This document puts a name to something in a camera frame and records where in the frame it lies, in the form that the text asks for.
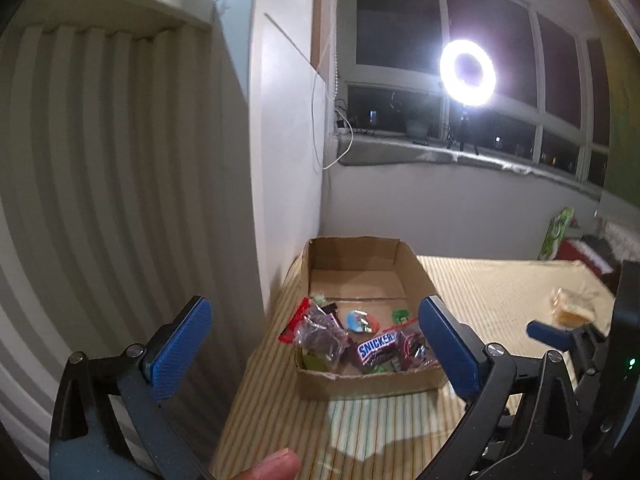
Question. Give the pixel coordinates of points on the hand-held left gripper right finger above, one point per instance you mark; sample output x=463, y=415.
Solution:
x=450, y=345

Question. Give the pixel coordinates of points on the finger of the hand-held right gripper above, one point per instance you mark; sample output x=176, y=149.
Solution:
x=547, y=332

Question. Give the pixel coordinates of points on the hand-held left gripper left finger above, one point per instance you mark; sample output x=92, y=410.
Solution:
x=182, y=345

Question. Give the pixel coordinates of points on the clear bread packet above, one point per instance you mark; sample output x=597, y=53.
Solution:
x=572, y=310

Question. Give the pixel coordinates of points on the small red dates packet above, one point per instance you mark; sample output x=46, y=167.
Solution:
x=412, y=347

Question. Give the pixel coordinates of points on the small green candy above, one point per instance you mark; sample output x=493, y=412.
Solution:
x=400, y=316

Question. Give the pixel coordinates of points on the chocolate bar packet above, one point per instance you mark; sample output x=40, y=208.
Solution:
x=377, y=347

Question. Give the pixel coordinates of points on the round green snack packet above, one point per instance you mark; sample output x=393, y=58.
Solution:
x=360, y=321

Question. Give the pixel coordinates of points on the cardboard box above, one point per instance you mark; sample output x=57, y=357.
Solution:
x=360, y=260

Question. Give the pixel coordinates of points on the black printed snack packet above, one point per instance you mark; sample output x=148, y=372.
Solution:
x=328, y=308

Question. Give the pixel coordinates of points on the person's left hand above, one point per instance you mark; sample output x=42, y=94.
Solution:
x=272, y=466

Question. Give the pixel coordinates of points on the striped cloth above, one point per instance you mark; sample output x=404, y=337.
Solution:
x=490, y=285

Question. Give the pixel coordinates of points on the red box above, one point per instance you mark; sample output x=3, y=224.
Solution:
x=585, y=255

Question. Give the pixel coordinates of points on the green gift bag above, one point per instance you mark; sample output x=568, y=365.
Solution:
x=555, y=235

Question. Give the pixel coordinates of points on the grey windowsill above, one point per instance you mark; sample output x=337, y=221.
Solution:
x=450, y=165

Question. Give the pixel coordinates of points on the grey striped curtain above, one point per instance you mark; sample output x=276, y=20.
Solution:
x=100, y=185

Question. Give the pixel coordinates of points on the white panel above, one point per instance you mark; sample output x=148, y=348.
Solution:
x=285, y=160

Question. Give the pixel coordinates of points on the black tripod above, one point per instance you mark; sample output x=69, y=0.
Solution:
x=464, y=130

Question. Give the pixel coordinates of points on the large window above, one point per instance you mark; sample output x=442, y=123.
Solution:
x=395, y=20

